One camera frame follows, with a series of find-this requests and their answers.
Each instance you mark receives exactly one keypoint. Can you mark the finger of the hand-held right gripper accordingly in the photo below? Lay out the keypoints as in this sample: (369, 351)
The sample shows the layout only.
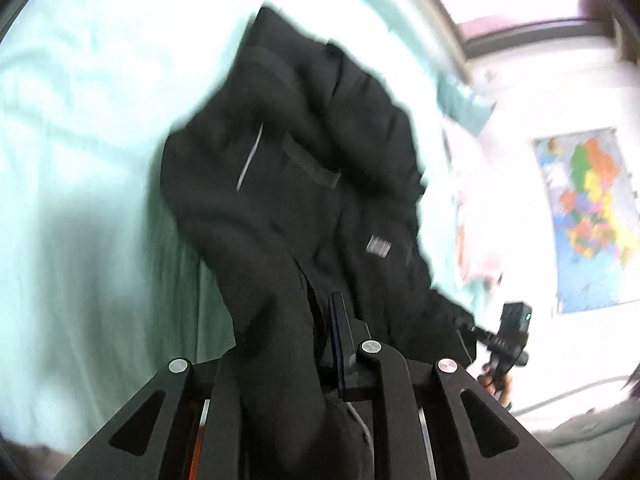
(477, 332)

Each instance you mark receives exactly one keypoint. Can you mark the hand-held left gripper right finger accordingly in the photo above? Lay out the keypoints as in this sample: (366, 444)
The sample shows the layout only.
(340, 345)

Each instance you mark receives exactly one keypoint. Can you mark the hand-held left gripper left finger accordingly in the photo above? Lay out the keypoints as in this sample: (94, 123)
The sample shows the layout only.
(225, 410)

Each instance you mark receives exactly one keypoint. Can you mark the black hooded jacket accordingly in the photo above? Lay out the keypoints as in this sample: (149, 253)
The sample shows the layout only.
(280, 210)

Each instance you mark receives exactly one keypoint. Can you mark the person's right hand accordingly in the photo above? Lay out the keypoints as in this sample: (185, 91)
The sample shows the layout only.
(497, 390)

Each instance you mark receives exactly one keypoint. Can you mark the pink cloth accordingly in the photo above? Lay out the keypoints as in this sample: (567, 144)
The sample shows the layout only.
(475, 210)

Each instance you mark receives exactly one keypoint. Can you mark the person's grey clothing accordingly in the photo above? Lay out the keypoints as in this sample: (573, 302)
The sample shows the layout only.
(595, 435)

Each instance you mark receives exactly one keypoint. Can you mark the teal pillow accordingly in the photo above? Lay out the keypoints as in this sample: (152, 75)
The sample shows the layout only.
(462, 102)

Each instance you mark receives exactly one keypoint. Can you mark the teal quilted blanket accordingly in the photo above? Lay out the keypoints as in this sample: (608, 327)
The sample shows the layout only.
(75, 160)

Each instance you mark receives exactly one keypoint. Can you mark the colourful wall map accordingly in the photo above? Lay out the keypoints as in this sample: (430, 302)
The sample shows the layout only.
(590, 220)

